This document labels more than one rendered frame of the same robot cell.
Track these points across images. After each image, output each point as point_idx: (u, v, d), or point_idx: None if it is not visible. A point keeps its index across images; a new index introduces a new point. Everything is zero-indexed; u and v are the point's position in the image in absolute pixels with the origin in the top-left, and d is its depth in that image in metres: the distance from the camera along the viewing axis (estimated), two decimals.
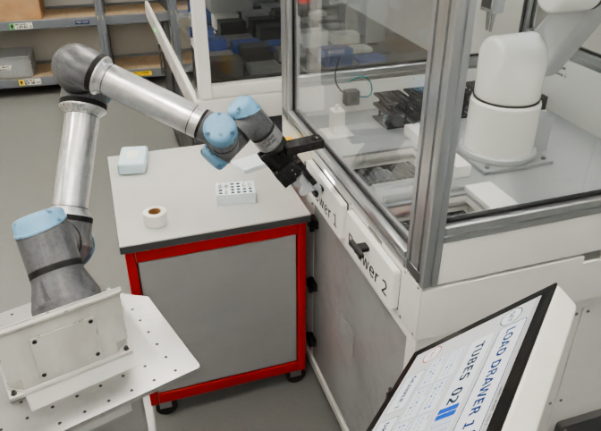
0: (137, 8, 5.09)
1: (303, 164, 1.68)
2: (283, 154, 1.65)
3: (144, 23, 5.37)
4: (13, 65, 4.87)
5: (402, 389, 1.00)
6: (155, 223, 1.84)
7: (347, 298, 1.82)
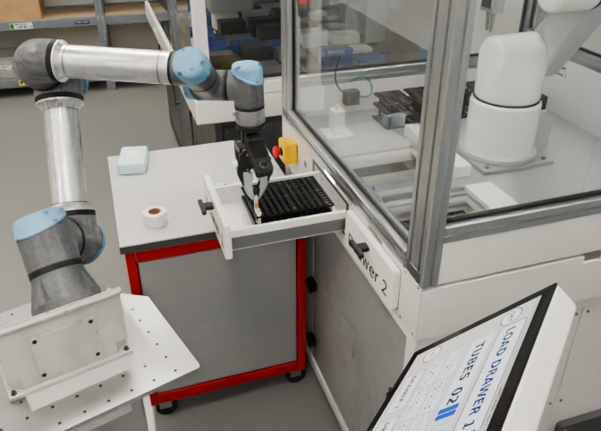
0: (137, 8, 5.09)
1: (246, 164, 1.57)
2: (245, 138, 1.56)
3: (144, 23, 5.37)
4: (13, 65, 4.87)
5: (402, 389, 1.00)
6: (155, 223, 1.84)
7: (347, 298, 1.82)
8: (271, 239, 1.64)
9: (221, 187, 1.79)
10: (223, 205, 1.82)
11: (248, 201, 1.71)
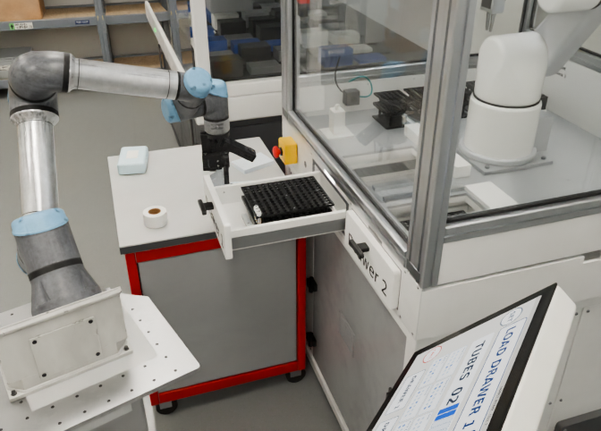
0: (137, 8, 5.09)
1: (229, 163, 1.88)
2: (220, 144, 1.85)
3: (144, 23, 5.37)
4: None
5: (402, 389, 1.00)
6: (155, 223, 1.84)
7: (347, 298, 1.82)
8: (271, 239, 1.64)
9: (221, 187, 1.79)
10: (223, 205, 1.82)
11: (248, 201, 1.71)
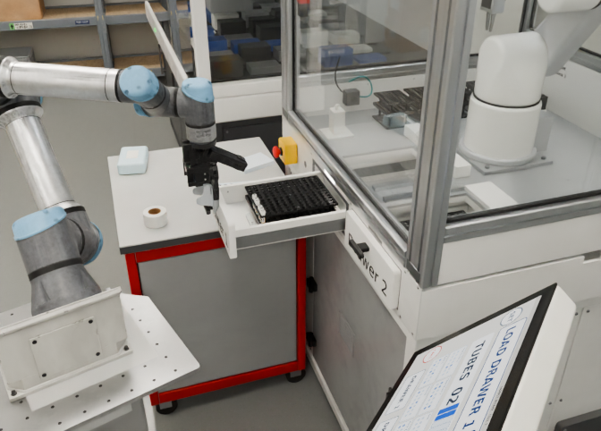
0: (137, 8, 5.09)
1: (217, 174, 1.61)
2: (206, 155, 1.58)
3: (144, 23, 5.37)
4: None
5: (402, 389, 1.00)
6: (155, 223, 1.84)
7: (347, 298, 1.82)
8: (275, 238, 1.64)
9: (224, 186, 1.79)
10: (226, 204, 1.82)
11: (251, 200, 1.71)
